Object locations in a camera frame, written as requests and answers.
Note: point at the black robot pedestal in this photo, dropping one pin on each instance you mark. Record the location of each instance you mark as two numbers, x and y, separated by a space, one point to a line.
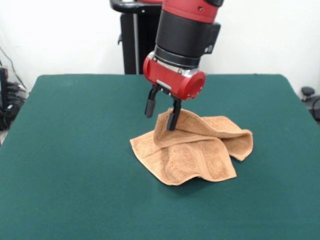
130 50

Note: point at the tan terry towel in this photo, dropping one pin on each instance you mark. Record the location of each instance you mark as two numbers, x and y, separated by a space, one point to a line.
190 160

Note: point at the dark green table cloth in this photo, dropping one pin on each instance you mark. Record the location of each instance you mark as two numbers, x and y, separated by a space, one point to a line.
75 150

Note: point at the black electronics box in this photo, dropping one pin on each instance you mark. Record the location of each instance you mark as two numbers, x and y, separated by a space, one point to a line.
3 87

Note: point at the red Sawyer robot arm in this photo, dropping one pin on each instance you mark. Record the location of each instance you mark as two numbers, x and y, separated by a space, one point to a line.
185 32

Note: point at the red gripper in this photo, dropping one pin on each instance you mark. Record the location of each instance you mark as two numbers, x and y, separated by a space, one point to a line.
172 80

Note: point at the grey chair base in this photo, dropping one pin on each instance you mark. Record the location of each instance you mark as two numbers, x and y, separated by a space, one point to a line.
308 91

